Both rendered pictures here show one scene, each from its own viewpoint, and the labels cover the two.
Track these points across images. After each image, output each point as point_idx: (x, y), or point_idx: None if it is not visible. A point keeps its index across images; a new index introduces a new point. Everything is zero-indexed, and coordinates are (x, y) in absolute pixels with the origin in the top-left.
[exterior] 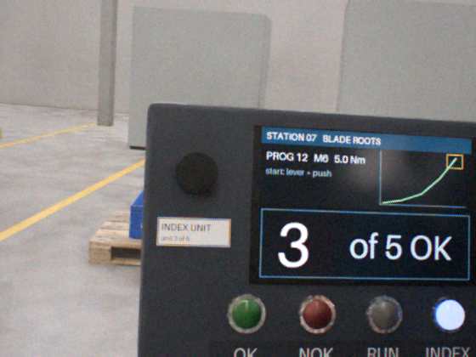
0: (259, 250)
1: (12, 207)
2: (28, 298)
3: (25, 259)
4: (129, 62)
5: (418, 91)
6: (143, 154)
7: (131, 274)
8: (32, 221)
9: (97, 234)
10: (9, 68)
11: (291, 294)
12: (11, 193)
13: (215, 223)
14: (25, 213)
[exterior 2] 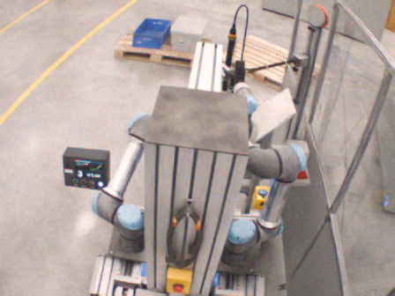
0: (76, 173)
1: (88, 22)
2: (85, 80)
3: (87, 56)
4: None
5: None
6: None
7: (130, 64)
8: (95, 31)
9: (118, 43)
10: None
11: (80, 179)
12: (90, 11)
13: (70, 170)
14: (93, 25)
